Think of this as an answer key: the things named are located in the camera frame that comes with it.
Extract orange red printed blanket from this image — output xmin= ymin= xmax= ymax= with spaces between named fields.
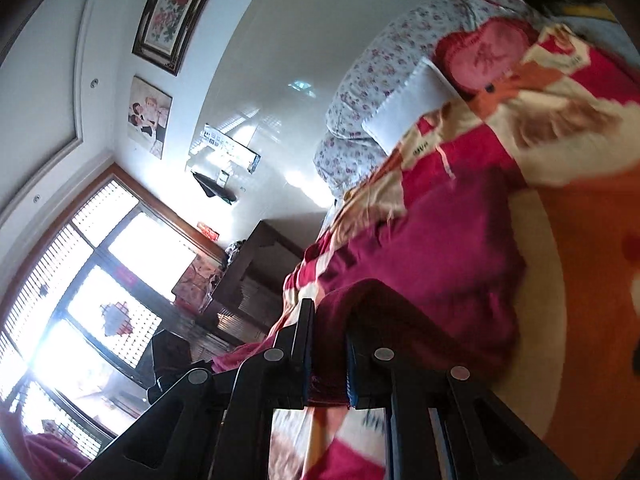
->
xmin=270 ymin=22 xmax=640 ymax=480

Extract floral quilt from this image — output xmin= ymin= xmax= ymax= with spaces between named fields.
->
xmin=312 ymin=0 xmax=541 ymax=206

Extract red heart-shaped pillow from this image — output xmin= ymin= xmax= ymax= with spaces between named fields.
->
xmin=432 ymin=17 xmax=541 ymax=103

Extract wall calendar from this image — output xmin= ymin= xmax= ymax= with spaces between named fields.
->
xmin=187 ymin=122 xmax=262 ymax=175

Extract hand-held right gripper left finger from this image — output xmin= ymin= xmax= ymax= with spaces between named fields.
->
xmin=87 ymin=297 xmax=317 ymax=480

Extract black hanging cloth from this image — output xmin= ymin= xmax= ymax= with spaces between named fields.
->
xmin=191 ymin=171 xmax=237 ymax=207

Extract dark wooden dresser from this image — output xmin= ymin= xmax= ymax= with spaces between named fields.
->
xmin=200 ymin=220 xmax=303 ymax=351

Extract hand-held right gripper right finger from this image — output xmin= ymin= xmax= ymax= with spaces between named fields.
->
xmin=345 ymin=329 xmax=581 ymax=480

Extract framed flower painting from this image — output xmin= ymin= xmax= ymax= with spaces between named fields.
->
xmin=131 ymin=0 xmax=233 ymax=77

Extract wooden framed window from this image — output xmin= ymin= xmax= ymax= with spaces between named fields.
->
xmin=0 ymin=162 xmax=226 ymax=461

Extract pink floral bag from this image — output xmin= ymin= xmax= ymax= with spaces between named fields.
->
xmin=171 ymin=255 xmax=224 ymax=314

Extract wall poster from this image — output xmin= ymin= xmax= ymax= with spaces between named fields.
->
xmin=127 ymin=76 xmax=174 ymax=160

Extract white pillow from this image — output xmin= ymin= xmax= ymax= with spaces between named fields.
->
xmin=361 ymin=56 xmax=463 ymax=156

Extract maroon fleece pants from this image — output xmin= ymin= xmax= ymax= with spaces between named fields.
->
xmin=212 ymin=180 xmax=528 ymax=409

